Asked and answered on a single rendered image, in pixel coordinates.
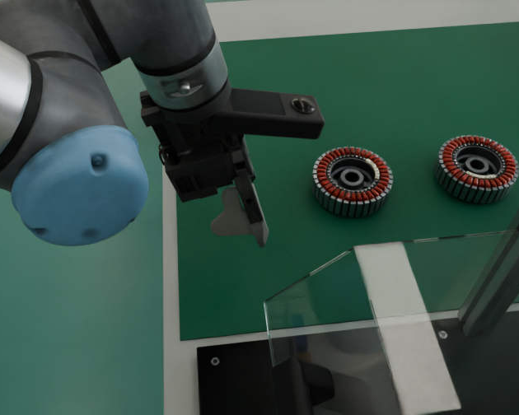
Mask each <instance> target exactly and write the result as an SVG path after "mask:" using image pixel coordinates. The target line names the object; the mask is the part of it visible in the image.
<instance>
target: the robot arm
mask: <svg viewBox="0 0 519 415"><path fill-rule="evenodd" d="M129 57H130V58H131V59H132V61H133V64H134V66H135V67H136V69H137V70H138V73H139V75H140V77H141V78H142V80H143V83H144V85H145V87H146V88H147V90H146V91H141V92H140V101H141V105H142V108H141V117H142V119H143V122H144V123H145V125H146V127H149V126H152V128H153V130H154V132H155V134H156V135H157V138H158V140H159V142H160V143H161V144H159V146H158V148H159V157H160V159H161V163H162V164H163V165H164V164H165V165H164V166H165V172H166V174H167V176H168V178H169V179H170V181H171V183H172V185H173V186H174V188H175V191H176V192H177V194H178V195H179V197H180V200H181V202H182V203H185V202H188V201H191V200H194V199H197V198H200V199H201V198H206V197H209V196H212V195H215V194H218V192H217V189H218V188H221V187H224V186H227V185H230V184H233V180H234V181H235V184H236V186H230V187H228V188H226V189H224V191H223V192H222V203H223V206H224V210H223V212H222V213H221V214H220V215H218V216H217V217H216V218H215V219H214V220H212V222H211V225H210V226H211V230H212V232H213V233H214V234H215V235H219V236H225V235H253V236H255V238H256V240H257V242H258V244H259V247H263V246H265V244H266V241H267V238H268V235H269V228H268V227H267V224H266V221H265V219H264V214H263V212H262V209H261V206H260V202H259V199H258V196H257V193H256V190H255V186H254V184H253V183H252V182H253V181H254V180H255V178H256V176H255V171H254V168H253V166H252V163H251V160H250V155H249V151H248V147H247V144H246V140H245V135H244V134H249V135H260V136H271V137H283V138H305V139H317V138H319V137H320V135H321V132H322V130H323V127H324V126H325V120H324V118H323V115H322V113H321V111H320V107H319V106H318V104H317V101H316V98H315V97H314V96H309V95H300V94H292V93H283V92H275V91H259V90H251V89H242V88H234V87H231V84H230V82H229V79H228V76H227V65H226V62H225V59H224V57H223V54H222V50H221V47H220V44H219V42H218V39H217V35H216V33H215V31H214V29H213V24H212V22H211V19H210V16H209V14H208V9H207V7H206V4H205V1H204V0H0V189H4V190H6V191H9V192H10V193H11V196H12V204H13V207H14V208H15V209H16V210H17V212H19V213H20V217H21V220H22V222H23V224H24V225H25V226H26V227H27V228H28V229H29V230H30V231H31V232H32V233H33V234H34V235H35V236H36V237H38V238H39V239H41V240H43V241H46V242H48V243H50V244H54V245H63V246H82V245H90V244H94V243H97V242H100V241H103V240H106V239H108V238H110V237H111V236H113V235H116V234H118V233H119V232H121V231H122V230H123V229H124V228H126V227H127V226H128V224H129V223H130V222H133V221H134V220H135V218H136V216H137V215H138V214H139V213H140V212H141V211H142V209H143V207H144V205H145V202H146V200H147V196H148V190H149V182H148V177H147V172H146V170H145V168H144V165H143V162H142V160H141V157H140V155H139V146H138V142H137V139H136V138H135V136H134V135H132V133H131V132H130V131H129V130H128V128H127V126H126V124H125V122H124V120H123V118H122V116H121V113H120V112H119V109H118V107H117V105H116V103H115V101H114V99H113V96H112V95H111V93H110V90H109V88H108V86H107V84H106V82H105V79H104V78H103V76H102V74H101V72H103V71H105V70H106V69H108V68H112V67H113V66H114V65H116V64H119V63H121V61H123V60H125V59H126V58H129ZM160 146H161V148H160ZM161 154H162V157H163V159H164V161H163V160H162V158H161ZM167 154H168V156H167ZM238 194H239V195H240V197H241V201H242V202H243V205H244V208H243V207H242V206H241V201H240V199H239V197H238Z"/></svg>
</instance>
